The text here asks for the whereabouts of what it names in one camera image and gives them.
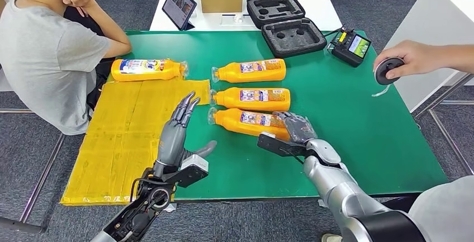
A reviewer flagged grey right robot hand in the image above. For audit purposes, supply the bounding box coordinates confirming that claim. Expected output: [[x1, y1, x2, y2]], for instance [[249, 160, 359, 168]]
[[273, 111, 319, 145]]

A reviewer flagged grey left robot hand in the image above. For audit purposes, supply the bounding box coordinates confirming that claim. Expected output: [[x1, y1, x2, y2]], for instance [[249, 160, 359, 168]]
[[153, 91, 218, 170]]

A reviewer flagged person's hand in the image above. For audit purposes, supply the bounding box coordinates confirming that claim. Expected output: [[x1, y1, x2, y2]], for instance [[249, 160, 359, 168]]
[[373, 40, 439, 80]]

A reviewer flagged orange detergent bottle clear cap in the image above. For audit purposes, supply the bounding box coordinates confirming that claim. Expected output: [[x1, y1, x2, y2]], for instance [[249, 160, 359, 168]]
[[111, 59, 189, 83], [211, 58, 287, 84], [207, 107, 291, 142], [210, 87, 291, 112]]

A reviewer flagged yellow plastic sheet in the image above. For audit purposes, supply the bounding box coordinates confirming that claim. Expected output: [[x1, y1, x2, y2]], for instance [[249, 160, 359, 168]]
[[60, 77, 211, 207]]

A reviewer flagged black remote controller with screen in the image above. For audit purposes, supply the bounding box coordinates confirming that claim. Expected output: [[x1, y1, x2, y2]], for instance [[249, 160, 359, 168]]
[[330, 29, 372, 68]]

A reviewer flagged black foam-lined carrying case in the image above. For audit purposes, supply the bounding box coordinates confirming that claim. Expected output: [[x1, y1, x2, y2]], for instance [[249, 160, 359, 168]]
[[246, 0, 328, 59]]

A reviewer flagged small white plastic holder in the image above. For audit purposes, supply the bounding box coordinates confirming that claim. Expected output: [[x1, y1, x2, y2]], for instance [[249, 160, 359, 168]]
[[220, 13, 253, 26]]

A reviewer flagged black tablet with stand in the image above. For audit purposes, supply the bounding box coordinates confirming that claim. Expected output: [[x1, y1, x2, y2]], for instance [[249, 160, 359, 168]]
[[162, 0, 198, 31]]

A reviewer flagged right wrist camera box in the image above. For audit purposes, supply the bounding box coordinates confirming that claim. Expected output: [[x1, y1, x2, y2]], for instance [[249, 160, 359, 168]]
[[257, 131, 308, 159]]

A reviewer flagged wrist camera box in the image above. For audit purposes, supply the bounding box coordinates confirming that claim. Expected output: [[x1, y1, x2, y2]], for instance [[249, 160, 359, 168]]
[[163, 154, 210, 188], [257, 131, 308, 159]]

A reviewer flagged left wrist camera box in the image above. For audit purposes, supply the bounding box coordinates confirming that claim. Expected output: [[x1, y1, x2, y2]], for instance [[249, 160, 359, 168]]
[[163, 154, 210, 188]]

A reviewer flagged black controller cable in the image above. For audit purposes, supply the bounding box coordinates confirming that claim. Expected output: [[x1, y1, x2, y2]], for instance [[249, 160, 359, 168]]
[[323, 26, 345, 38]]

